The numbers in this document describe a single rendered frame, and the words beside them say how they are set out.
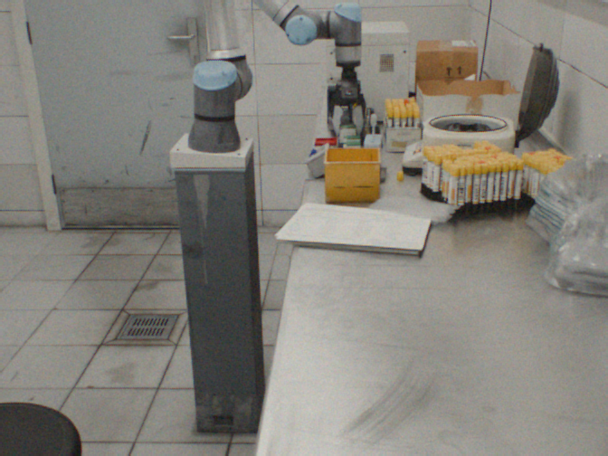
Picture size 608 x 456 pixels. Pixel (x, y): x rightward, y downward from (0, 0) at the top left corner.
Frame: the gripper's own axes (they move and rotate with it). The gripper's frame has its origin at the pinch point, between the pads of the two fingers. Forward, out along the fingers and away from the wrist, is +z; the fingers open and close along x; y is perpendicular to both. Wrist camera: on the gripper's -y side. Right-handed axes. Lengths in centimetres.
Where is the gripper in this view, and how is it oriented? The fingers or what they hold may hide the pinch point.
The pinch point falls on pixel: (347, 132)
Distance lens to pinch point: 221.2
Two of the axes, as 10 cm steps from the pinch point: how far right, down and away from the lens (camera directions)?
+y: 0.9, -3.7, 9.3
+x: -10.0, -0.1, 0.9
